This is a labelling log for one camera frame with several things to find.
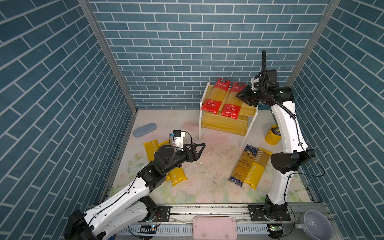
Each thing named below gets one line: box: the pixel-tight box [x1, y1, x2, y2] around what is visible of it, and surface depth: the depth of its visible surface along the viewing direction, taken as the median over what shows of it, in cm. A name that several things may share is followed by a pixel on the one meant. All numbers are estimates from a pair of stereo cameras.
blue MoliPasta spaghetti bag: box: [229, 144, 259, 188], surface depth 90 cm
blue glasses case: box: [133, 122, 157, 137], surface depth 109 cm
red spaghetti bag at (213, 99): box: [201, 79, 231, 115], surface depth 80 cm
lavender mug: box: [295, 210, 334, 240], surface depth 69 cm
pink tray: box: [192, 216, 238, 240], surface depth 69 cm
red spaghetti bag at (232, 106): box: [220, 82, 247, 120], surface depth 77 cm
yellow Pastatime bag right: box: [244, 147, 273, 190], surface depth 88 cm
